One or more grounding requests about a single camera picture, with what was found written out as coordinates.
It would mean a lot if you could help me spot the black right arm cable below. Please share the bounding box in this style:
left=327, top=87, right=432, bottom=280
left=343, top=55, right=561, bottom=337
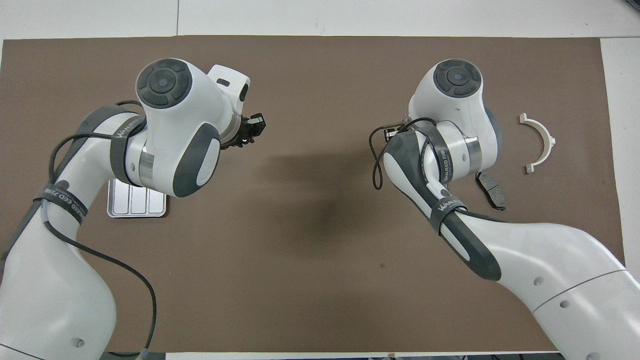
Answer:
left=369, top=117, right=438, bottom=190

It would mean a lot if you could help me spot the silver metal tray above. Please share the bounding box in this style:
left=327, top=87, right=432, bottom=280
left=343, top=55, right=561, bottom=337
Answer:
left=107, top=178, right=167, bottom=219

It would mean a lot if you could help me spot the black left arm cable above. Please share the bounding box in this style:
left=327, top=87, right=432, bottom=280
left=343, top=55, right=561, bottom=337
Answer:
left=46, top=100, right=158, bottom=358

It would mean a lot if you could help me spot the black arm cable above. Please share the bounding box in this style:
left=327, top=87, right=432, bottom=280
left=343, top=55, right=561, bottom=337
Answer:
left=369, top=117, right=438, bottom=190
left=46, top=100, right=158, bottom=358

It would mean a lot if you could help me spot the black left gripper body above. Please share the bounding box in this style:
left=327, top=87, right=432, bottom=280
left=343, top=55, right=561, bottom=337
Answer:
left=219, top=115, right=249, bottom=150

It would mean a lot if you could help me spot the elongated dark brake pad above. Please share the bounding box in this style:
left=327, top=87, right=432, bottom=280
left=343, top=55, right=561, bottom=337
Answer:
left=477, top=171, right=507, bottom=211

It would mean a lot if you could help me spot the white half-ring bracket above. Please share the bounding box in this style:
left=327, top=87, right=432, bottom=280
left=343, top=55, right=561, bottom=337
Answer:
left=519, top=113, right=557, bottom=174

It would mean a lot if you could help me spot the brown table mat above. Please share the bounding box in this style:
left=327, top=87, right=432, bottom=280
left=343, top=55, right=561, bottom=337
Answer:
left=0, top=35, right=636, bottom=353

